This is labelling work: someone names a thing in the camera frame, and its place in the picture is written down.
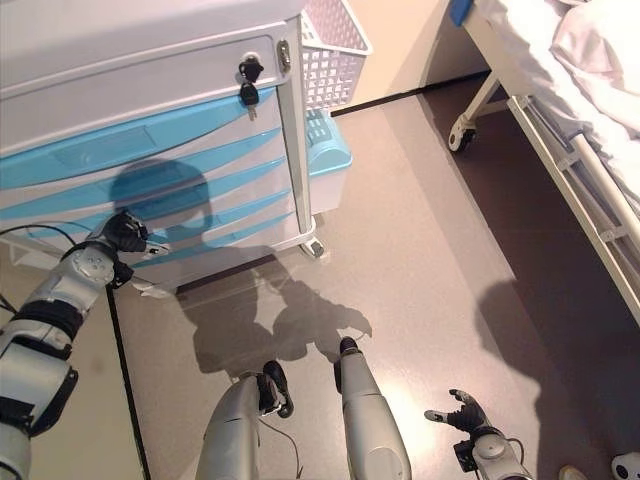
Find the blue white cart drawer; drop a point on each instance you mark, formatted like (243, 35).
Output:
(165, 135)
(255, 200)
(240, 147)
(250, 172)
(250, 227)

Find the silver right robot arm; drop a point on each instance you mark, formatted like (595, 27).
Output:
(492, 452)

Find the bed caster wheel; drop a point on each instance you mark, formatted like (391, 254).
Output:
(462, 137)

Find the beige shoe tip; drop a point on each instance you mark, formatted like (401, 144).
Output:
(572, 473)

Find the black cart keys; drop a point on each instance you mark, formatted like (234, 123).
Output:
(248, 82)

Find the white medical cart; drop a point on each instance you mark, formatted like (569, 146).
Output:
(150, 60)

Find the white bed side rail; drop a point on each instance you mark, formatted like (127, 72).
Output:
(575, 170)

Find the silver right robot leg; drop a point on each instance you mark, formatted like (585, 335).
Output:
(367, 415)

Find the blue bed corner bumper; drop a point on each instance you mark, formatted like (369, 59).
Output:
(460, 11)

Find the white round device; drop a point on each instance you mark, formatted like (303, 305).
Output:
(627, 467)

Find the waste bin with blue lid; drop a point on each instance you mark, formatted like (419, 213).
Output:
(325, 155)

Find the white bed sheet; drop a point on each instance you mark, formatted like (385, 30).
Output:
(565, 60)

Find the silver left robot leg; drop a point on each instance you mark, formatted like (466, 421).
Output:
(235, 430)

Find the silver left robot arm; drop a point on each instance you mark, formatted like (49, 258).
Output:
(45, 325)

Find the metal cart latch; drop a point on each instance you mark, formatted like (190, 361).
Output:
(283, 56)

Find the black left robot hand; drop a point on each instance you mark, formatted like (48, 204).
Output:
(127, 232)

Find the silver robot leg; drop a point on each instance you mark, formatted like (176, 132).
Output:
(367, 415)
(235, 430)

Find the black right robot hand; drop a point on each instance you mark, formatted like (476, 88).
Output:
(465, 412)

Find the white hospital bed frame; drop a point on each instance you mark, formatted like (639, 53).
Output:
(480, 100)

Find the cart caster wheel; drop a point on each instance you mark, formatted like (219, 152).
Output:
(314, 247)

